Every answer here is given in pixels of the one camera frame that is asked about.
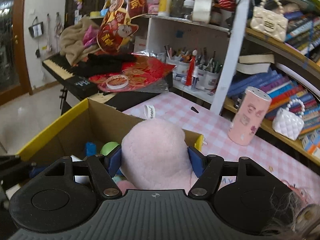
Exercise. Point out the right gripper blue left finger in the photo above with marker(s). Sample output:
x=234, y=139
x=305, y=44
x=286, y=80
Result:
x=102, y=169

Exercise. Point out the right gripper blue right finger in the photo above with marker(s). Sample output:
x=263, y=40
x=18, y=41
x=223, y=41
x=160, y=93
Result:
x=207, y=169

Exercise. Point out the green frog toy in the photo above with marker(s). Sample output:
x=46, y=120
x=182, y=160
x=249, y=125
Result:
x=108, y=148

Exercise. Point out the blue plastic packet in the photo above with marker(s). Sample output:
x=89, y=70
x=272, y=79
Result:
x=90, y=149

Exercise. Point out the pink plush pig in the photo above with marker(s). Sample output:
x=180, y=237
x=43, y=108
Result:
x=154, y=155

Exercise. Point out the white squishy block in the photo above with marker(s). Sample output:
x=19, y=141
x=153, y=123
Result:
x=80, y=172

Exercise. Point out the pink round plush toy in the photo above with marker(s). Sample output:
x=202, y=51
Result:
x=125, y=185

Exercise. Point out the yellow cardboard box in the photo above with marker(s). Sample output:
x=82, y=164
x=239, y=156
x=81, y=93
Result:
x=88, y=121

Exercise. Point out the pink cylindrical holder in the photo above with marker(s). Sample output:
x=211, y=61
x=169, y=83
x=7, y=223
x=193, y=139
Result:
x=249, y=116

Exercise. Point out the tape roll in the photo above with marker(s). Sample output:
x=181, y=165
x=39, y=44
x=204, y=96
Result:
x=117, y=81

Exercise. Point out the white quilted mini handbag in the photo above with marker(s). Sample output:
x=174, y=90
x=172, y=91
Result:
x=289, y=124

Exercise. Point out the black electric keyboard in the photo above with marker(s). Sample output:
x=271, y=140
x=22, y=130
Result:
x=82, y=88

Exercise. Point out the red foil bag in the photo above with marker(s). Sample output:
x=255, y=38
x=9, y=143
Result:
x=147, y=74

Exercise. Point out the beige crumpled cloth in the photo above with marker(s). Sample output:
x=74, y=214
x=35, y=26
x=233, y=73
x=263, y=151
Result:
x=71, y=41

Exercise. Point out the wooden bookshelf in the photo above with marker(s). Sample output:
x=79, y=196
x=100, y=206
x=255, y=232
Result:
x=286, y=58

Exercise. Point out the white cubby shelf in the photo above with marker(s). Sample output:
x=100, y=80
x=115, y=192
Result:
x=174, y=40

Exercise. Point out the cream quilted handbag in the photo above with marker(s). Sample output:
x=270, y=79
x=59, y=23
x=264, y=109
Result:
x=268, y=22

